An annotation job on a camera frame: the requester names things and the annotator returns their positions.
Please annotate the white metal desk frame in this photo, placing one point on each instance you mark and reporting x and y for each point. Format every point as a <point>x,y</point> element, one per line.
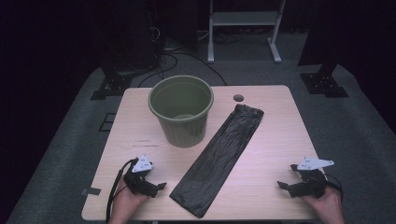
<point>244,18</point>

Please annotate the black plastic garbage bag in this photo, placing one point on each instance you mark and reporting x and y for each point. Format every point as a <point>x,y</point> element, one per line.
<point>218,158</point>

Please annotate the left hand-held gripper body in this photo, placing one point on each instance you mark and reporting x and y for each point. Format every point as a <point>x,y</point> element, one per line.
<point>141,182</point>

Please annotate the person's left hand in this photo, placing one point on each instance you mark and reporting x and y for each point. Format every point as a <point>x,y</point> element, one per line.
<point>123,207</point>

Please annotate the dark equipment rack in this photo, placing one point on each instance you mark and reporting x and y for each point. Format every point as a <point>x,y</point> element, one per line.
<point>130,34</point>

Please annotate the black stand base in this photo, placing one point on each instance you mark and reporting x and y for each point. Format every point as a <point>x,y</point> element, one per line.
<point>113,85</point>
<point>323,84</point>

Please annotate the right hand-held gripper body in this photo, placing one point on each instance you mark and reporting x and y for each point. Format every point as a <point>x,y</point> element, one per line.
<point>311,185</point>

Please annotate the person's right hand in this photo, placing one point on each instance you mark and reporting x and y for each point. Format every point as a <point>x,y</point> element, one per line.
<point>330,208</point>

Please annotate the grey tape strip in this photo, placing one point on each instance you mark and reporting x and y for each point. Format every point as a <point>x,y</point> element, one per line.
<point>91,191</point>

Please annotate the grey round table grommet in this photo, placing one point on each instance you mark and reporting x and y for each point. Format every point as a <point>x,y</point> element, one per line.
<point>238,98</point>

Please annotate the green ribbed plastic bin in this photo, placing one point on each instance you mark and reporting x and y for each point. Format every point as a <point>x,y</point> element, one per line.
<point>183,130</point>

